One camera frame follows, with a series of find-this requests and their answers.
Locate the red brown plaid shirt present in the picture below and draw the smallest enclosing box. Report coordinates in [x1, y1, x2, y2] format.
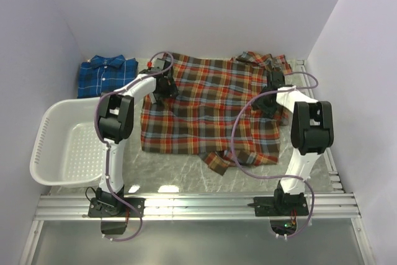
[141, 52, 292, 174]

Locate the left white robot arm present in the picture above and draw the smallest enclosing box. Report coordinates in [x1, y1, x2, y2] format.
[89, 53, 178, 217]

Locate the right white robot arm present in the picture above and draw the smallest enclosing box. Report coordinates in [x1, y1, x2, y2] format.
[250, 71, 334, 217]

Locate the folded blue plaid shirt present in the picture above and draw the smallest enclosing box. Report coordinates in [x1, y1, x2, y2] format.
[77, 55, 138, 99]

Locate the white plastic laundry basket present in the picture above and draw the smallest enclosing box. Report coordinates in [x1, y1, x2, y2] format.
[30, 97, 105, 188]

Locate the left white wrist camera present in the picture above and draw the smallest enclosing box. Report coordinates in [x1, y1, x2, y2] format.
[146, 61, 154, 70]

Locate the aluminium side rail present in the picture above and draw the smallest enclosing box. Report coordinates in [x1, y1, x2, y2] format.
[297, 60, 345, 194]

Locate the aluminium mounting rail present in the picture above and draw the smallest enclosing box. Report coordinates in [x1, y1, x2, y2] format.
[33, 193, 361, 221]

